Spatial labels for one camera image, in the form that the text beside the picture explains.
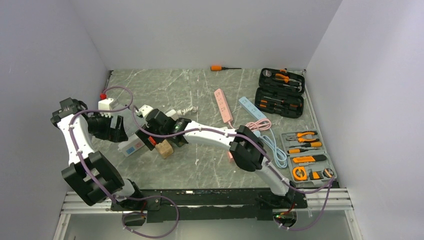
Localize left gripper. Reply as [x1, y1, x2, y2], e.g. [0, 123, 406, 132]
[87, 110, 128, 143]

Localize beige cube socket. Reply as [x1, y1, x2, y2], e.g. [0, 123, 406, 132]
[154, 139, 174, 159]

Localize white cable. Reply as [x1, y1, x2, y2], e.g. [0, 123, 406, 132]
[175, 105, 199, 117]

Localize white long power strip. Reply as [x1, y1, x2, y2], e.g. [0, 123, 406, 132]
[118, 110, 164, 157]

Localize pink power strip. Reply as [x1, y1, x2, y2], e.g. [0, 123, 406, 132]
[214, 88, 233, 124]

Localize light blue power strip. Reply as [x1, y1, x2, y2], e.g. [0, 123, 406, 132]
[238, 96, 267, 121]

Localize pink cable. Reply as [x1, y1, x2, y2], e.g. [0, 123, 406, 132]
[244, 118, 273, 133]

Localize black tool case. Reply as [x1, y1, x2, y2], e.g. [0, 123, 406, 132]
[254, 68, 306, 119]

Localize grey tool case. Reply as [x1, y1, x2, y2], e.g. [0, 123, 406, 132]
[280, 129, 338, 188]

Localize red cube socket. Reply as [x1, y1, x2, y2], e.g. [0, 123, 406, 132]
[147, 136, 157, 148]

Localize pink cube socket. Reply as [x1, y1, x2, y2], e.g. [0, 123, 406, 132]
[227, 151, 234, 163]

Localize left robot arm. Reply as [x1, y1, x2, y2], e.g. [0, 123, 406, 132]
[50, 97, 144, 210]

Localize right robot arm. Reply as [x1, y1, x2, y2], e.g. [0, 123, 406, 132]
[132, 108, 295, 208]

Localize red blue pen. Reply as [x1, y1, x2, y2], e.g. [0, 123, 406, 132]
[100, 79, 109, 94]

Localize orange pliers in black case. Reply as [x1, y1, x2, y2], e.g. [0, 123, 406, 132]
[274, 73, 290, 83]

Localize orange grip screwdriver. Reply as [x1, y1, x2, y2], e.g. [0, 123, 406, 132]
[286, 147, 322, 155]

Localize orange pliers in grey case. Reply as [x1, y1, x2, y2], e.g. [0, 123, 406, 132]
[285, 131, 320, 143]

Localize orange tape measure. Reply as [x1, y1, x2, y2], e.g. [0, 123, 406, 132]
[292, 166, 308, 182]

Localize orange utility knife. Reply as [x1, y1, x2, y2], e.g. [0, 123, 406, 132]
[292, 154, 328, 164]

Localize hex key set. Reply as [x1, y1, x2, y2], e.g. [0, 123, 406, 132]
[309, 170, 324, 181]

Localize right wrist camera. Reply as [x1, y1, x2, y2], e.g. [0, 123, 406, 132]
[135, 104, 154, 118]

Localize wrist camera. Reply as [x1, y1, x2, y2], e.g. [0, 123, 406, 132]
[97, 93, 116, 118]
[135, 104, 154, 118]

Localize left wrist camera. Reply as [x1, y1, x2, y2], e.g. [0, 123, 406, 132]
[97, 93, 116, 118]

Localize orange handled screwdriver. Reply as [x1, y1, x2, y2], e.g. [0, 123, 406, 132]
[210, 65, 241, 72]

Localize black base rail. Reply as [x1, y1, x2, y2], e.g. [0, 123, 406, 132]
[110, 188, 308, 223]

